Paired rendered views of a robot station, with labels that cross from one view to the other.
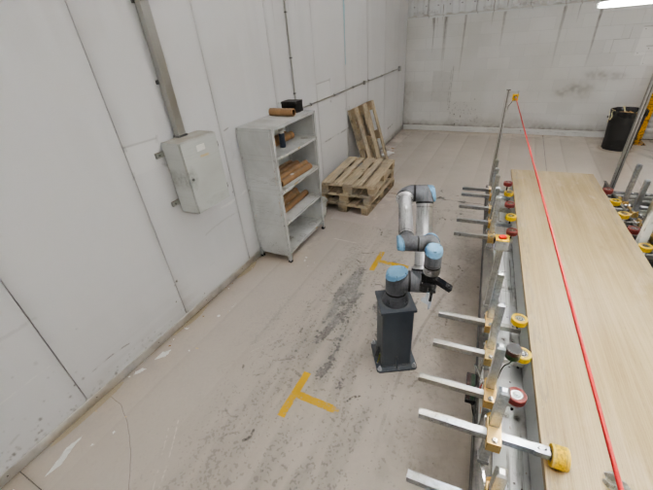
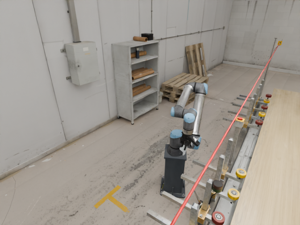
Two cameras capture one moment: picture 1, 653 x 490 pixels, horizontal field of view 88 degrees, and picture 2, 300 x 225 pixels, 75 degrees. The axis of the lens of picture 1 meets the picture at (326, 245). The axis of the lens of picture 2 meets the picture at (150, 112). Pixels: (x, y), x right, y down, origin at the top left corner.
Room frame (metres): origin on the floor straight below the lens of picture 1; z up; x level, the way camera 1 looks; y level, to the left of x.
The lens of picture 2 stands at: (0.01, -0.46, 2.08)
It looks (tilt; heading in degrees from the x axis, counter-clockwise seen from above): 28 degrees down; 9
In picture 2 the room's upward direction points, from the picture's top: straight up
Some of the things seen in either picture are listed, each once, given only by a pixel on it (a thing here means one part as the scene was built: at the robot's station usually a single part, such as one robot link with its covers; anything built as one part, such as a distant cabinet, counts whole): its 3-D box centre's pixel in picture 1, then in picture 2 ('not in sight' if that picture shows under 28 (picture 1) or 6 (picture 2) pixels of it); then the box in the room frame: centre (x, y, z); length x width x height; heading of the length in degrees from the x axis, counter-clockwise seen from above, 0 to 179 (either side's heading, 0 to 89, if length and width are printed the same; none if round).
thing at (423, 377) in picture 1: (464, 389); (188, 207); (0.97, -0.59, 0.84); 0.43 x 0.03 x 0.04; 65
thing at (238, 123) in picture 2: (500, 243); (239, 122); (1.65, -1.02, 1.18); 0.07 x 0.07 x 0.08; 65
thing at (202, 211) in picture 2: (490, 393); (203, 212); (0.94, -0.69, 0.85); 0.14 x 0.06 x 0.05; 155
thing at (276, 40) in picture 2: (502, 142); (269, 70); (3.49, -1.92, 1.20); 0.15 x 0.12 x 1.00; 155
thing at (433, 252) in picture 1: (432, 256); (189, 121); (1.48, -0.56, 1.25); 0.10 x 0.09 x 0.12; 168
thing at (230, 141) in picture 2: (493, 305); (226, 161); (1.41, -0.91, 0.92); 0.04 x 0.04 x 0.48; 65
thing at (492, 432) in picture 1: (493, 431); not in sight; (0.71, -0.58, 0.95); 0.14 x 0.06 x 0.05; 155
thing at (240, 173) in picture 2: (517, 325); (239, 176); (1.32, -1.01, 0.85); 0.08 x 0.08 x 0.11
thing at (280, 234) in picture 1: (287, 186); (137, 81); (3.86, 0.41, 0.78); 0.90 x 0.45 x 1.55; 151
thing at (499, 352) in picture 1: (491, 381); (205, 205); (0.96, -0.70, 0.90); 0.04 x 0.04 x 0.48; 65
